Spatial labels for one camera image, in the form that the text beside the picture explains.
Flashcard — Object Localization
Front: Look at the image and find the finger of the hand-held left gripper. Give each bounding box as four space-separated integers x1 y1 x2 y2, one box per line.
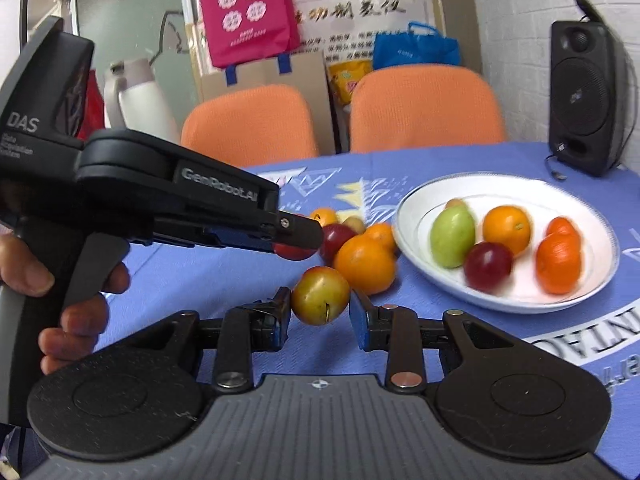
150 209 327 261

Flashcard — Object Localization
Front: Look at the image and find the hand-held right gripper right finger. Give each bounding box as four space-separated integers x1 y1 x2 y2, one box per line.
348 287 521 393

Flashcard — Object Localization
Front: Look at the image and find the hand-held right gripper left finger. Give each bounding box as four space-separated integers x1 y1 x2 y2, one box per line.
120 287 293 394

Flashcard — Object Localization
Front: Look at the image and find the dark red plum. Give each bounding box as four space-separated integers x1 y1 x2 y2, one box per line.
463 241 515 293
320 223 357 266

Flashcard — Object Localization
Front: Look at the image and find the large orange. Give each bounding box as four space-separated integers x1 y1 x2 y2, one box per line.
333 235 398 296

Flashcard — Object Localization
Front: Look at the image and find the large green plum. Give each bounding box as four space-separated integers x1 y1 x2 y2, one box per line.
430 205 477 269

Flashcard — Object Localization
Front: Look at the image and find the medium orange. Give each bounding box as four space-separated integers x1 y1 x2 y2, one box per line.
482 205 532 256

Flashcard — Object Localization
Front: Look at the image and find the orange tangerine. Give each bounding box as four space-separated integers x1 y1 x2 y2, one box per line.
536 232 583 295
546 216 580 238

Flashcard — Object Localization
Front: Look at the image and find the white plate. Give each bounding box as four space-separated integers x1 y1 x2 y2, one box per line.
392 172 621 314

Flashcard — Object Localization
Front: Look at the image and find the person's left hand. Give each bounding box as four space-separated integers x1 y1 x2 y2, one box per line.
0 232 132 377

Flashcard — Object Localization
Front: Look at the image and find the white thermos jug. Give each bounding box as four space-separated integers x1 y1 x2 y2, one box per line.
102 57 182 143

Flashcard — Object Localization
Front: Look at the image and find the blue printed tablecloth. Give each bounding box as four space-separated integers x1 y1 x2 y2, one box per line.
92 141 640 480

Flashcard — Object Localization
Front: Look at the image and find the orange fabric chair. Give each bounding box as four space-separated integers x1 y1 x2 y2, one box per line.
349 65 507 153
181 84 319 168

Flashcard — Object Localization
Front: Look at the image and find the yellow snack bag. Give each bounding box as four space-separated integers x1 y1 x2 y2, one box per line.
327 59 375 108

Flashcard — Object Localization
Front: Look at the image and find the magenta tote bag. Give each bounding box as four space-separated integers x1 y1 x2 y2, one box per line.
197 0 301 70

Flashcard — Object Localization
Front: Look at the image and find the blue tote bag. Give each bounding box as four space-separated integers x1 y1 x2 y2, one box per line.
372 21 462 71

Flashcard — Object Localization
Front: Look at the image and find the black speaker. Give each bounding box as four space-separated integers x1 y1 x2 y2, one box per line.
548 0 628 178

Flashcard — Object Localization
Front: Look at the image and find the brown blue-handled paper bag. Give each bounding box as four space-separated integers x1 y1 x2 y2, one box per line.
195 52 337 156

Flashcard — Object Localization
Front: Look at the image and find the wall poster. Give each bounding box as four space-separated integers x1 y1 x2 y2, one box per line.
290 0 446 68

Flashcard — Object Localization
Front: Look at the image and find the black speaker cable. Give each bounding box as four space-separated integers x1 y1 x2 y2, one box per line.
544 152 568 182

